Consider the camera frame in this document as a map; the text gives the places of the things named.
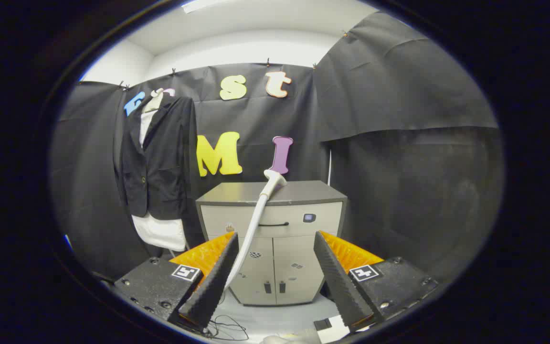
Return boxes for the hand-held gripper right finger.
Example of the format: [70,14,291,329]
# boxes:
[313,231,440,333]

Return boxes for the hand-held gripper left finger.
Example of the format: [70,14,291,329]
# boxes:
[113,232,240,335]

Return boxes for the white garment steamer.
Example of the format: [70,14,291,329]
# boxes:
[222,170,287,292]

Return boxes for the white shirt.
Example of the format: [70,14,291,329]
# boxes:
[131,109,187,252]

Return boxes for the black suit jacket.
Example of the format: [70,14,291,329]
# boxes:
[114,96,198,220]

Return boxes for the white clothes hanger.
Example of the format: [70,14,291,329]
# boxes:
[144,88,166,113]

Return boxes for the grey cabinet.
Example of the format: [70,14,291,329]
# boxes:
[195,181,348,306]

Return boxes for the black backdrop cloth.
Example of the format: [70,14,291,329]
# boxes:
[50,12,505,282]

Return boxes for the ceiling light panel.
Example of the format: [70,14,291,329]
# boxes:
[181,0,228,14]

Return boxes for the thin black cable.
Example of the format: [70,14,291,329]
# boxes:
[203,313,249,341]

